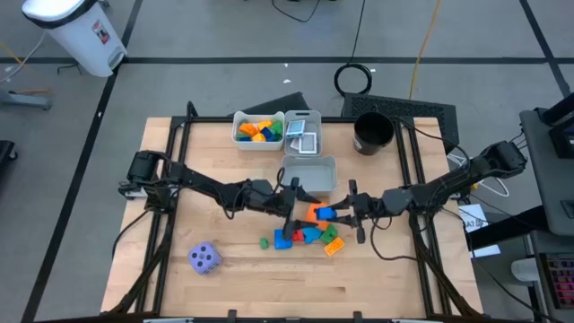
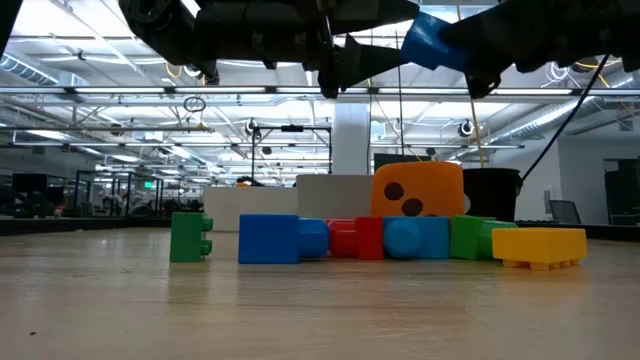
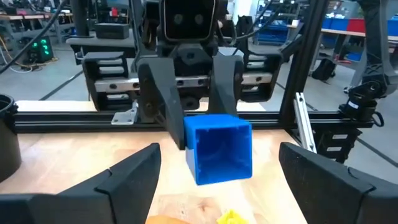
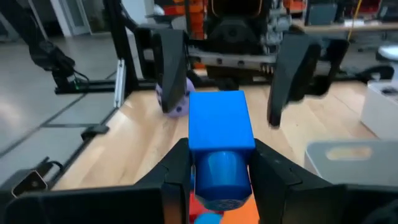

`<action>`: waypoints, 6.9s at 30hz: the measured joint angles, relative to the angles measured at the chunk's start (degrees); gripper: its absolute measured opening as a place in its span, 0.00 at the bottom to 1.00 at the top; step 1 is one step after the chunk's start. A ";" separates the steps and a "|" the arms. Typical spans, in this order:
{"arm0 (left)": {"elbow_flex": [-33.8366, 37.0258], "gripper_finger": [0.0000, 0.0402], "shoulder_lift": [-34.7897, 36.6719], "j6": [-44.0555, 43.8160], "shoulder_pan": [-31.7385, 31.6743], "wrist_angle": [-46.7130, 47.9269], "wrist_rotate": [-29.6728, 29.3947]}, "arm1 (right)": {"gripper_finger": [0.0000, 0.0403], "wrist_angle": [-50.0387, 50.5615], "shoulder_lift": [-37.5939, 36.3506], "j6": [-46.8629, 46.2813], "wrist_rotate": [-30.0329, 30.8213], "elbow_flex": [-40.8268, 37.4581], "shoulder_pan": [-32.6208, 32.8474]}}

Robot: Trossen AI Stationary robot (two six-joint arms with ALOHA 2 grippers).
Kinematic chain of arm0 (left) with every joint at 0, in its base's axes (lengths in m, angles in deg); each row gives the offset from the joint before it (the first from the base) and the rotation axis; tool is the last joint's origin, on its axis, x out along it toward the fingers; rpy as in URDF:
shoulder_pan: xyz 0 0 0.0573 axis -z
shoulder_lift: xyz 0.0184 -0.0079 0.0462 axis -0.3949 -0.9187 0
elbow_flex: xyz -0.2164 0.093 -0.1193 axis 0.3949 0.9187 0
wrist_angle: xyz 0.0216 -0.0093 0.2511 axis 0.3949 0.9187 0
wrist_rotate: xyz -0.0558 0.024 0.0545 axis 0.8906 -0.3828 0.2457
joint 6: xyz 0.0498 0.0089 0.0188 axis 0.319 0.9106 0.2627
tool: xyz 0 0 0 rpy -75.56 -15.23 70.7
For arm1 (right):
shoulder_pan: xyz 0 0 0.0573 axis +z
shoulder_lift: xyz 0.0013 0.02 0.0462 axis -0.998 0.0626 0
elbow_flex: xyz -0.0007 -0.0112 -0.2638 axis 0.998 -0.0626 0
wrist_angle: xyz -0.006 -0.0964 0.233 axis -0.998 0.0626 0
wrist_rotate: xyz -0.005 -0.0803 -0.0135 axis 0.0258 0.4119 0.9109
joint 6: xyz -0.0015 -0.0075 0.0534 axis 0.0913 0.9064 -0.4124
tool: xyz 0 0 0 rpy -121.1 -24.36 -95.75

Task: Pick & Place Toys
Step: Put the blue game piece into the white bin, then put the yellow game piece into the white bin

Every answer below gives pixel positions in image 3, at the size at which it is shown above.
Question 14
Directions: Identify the yellow toy block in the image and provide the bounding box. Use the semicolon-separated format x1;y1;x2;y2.
216;209;247;224

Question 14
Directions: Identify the black backpack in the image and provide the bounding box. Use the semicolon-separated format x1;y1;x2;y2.
311;58;337;82

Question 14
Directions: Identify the red storage bin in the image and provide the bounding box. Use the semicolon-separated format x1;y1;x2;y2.
346;17;367;34

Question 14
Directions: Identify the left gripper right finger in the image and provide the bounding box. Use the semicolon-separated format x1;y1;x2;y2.
278;141;398;224

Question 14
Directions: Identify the orange foam die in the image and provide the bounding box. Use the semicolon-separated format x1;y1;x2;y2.
145;215;191;224

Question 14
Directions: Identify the black box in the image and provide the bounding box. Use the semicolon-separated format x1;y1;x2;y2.
94;22;130;40

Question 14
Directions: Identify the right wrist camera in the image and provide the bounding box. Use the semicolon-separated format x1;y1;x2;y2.
159;0;216;44

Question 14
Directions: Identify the blue toy block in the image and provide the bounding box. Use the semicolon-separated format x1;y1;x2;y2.
183;113;253;187

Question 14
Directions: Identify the black aluminium table frame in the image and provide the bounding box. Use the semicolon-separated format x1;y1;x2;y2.
14;0;377;135

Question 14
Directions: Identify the blue storage bin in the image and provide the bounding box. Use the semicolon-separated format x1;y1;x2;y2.
322;17;348;30

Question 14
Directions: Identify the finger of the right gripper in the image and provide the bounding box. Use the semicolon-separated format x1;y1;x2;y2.
206;52;246;116
137;57;187;151

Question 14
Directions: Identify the silver mounting plate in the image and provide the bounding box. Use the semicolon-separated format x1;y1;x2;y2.
110;101;139;126

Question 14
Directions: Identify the green LED device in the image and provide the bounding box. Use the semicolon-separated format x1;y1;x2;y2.
25;35;55;63

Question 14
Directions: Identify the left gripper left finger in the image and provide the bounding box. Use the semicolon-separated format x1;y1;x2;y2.
0;142;162;224

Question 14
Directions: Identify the black bucket with googly eyes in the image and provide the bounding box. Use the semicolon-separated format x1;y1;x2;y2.
0;93;23;184

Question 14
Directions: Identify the silver aluminium brace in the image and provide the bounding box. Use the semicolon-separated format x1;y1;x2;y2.
292;91;318;154

